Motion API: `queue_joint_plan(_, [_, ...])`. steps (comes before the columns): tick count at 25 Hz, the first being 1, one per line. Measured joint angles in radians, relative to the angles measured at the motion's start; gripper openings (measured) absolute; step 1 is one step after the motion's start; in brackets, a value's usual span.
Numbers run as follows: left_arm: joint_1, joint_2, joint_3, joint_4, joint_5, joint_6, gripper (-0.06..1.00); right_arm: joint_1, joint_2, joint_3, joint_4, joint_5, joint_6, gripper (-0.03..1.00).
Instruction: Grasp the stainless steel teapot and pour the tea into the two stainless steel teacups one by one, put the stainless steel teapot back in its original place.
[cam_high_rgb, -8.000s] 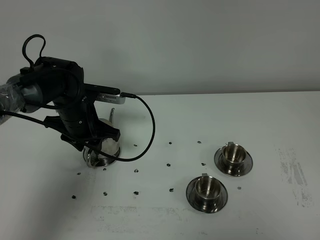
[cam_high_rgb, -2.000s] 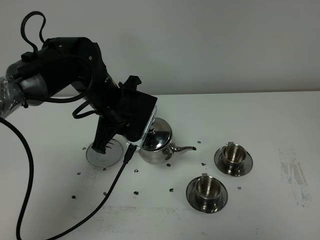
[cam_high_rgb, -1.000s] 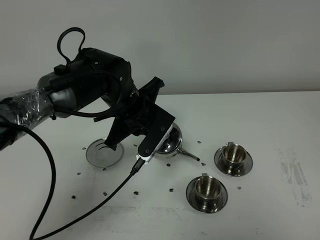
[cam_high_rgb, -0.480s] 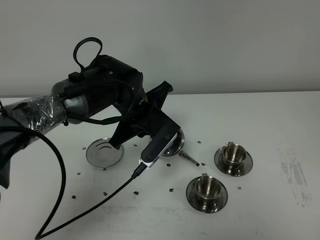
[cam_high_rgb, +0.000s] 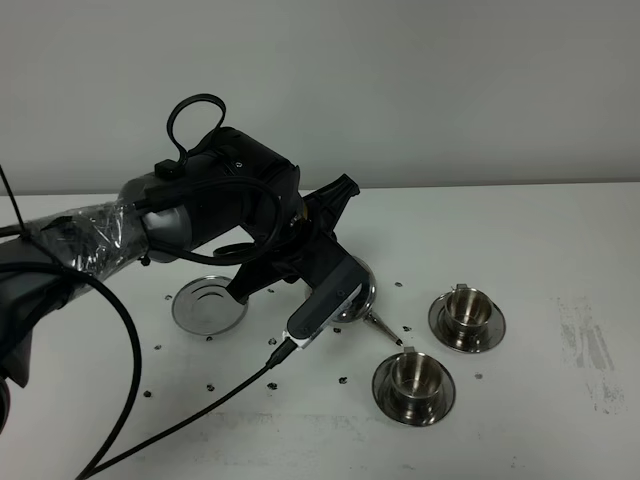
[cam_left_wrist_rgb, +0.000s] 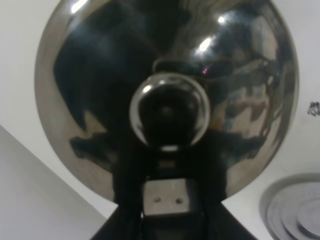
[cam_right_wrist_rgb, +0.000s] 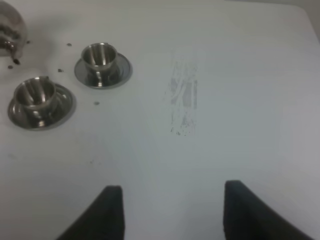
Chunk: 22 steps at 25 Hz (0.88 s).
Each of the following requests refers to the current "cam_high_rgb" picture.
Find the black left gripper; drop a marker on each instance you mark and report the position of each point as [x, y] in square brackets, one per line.
[310, 251]

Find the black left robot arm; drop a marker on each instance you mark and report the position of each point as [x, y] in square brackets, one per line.
[235, 202]

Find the stainless steel teapot saucer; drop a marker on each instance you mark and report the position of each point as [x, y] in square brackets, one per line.
[204, 307]

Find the near stainless steel teacup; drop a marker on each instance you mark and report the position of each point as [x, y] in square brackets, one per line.
[416, 379]

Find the stainless steel teacup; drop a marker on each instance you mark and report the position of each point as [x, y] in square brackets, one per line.
[466, 316]
[416, 379]

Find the far stainless steel teacup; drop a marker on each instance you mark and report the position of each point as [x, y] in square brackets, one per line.
[466, 316]

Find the far stainless steel saucer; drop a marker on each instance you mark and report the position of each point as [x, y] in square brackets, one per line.
[496, 332]

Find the near stainless steel saucer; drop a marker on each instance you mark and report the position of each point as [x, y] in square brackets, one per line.
[421, 416]

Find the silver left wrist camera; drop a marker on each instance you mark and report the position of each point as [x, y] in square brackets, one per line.
[328, 301]

